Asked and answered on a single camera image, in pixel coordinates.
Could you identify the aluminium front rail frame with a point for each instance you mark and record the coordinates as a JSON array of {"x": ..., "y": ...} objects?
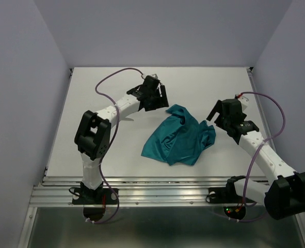
[{"x": 165, "y": 208}]

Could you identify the teal cloth napkin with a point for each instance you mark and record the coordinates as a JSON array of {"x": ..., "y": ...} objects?
[{"x": 180, "y": 138}]

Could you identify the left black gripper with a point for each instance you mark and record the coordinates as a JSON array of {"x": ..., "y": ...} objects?
[{"x": 161, "y": 102}]

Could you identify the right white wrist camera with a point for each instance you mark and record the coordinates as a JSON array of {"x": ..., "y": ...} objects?
[{"x": 244, "y": 101}]

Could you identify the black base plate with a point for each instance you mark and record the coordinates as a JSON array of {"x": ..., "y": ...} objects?
[
  {"x": 102, "y": 196},
  {"x": 224, "y": 195}
]

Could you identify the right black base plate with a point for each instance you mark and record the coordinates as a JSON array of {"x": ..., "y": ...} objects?
[{"x": 224, "y": 195}]

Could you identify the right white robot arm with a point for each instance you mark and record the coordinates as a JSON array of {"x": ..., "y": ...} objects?
[{"x": 284, "y": 195}]

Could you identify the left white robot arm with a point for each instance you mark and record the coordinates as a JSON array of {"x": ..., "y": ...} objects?
[{"x": 97, "y": 130}]

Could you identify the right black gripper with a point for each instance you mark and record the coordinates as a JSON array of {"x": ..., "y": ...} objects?
[{"x": 218, "y": 108}]

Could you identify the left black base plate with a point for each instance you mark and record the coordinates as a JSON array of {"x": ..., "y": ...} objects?
[{"x": 102, "y": 196}]

